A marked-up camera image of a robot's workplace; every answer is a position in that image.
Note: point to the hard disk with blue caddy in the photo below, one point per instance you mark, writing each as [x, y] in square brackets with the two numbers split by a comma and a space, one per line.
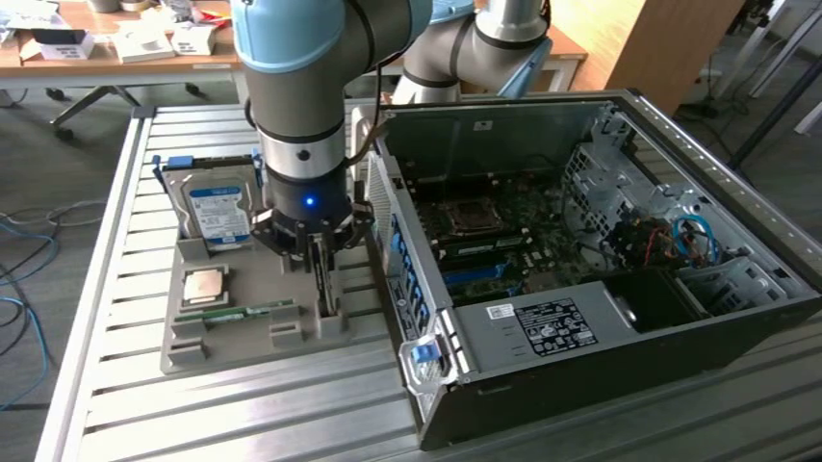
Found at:
[212, 212]

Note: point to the tape roll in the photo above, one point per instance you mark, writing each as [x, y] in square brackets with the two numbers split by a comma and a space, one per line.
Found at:
[135, 5]

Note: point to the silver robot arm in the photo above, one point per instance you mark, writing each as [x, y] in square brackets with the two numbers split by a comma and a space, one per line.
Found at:
[302, 96]

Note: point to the blue expansion slot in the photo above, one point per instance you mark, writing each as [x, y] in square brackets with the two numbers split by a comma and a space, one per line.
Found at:
[471, 275]

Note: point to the wooden cabinet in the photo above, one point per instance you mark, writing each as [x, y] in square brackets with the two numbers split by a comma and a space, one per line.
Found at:
[681, 58]

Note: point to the black open PC case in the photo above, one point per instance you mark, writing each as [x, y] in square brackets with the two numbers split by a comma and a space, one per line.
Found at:
[578, 394]

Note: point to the wooden desk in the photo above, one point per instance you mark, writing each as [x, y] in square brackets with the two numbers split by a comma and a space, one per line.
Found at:
[103, 65]

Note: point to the small white labelled box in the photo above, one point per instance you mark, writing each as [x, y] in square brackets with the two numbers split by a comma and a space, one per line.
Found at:
[192, 43]

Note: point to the white box with black lid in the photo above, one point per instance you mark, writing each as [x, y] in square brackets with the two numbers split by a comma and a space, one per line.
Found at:
[64, 50]

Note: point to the grey power supply unit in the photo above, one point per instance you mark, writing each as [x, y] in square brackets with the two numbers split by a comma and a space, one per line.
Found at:
[494, 337]

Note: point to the CPU socket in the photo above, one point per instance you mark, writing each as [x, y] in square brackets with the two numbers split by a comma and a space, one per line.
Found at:
[471, 214]

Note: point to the green graphics card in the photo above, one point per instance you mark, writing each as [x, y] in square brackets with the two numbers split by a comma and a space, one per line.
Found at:
[326, 289]

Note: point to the silver disk bay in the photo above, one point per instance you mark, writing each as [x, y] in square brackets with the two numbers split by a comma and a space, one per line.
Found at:
[726, 289]

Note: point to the loose papers pile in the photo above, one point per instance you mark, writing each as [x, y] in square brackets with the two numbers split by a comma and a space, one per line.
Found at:
[32, 19]

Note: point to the silver CPU chip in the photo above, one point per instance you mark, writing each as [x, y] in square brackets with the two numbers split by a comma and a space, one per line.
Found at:
[202, 285]

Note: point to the grey cup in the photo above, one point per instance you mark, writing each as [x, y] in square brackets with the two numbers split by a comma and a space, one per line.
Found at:
[104, 5]

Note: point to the grey parts rack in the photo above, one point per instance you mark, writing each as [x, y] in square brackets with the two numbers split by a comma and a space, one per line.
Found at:
[256, 289]

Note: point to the green motherboard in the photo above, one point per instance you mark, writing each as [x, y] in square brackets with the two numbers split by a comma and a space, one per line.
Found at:
[553, 250]

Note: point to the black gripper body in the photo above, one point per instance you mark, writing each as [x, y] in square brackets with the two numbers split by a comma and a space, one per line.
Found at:
[309, 197]

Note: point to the perforated metal drive cage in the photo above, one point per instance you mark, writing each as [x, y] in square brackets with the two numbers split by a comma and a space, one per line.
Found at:
[603, 192]

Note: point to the loose green RAM stick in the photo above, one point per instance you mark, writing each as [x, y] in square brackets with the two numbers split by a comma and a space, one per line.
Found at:
[231, 312]

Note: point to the blue case latch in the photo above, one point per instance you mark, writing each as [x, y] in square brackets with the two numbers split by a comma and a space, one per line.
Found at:
[423, 353]

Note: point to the flat white box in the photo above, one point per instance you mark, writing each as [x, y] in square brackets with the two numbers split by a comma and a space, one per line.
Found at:
[144, 45]

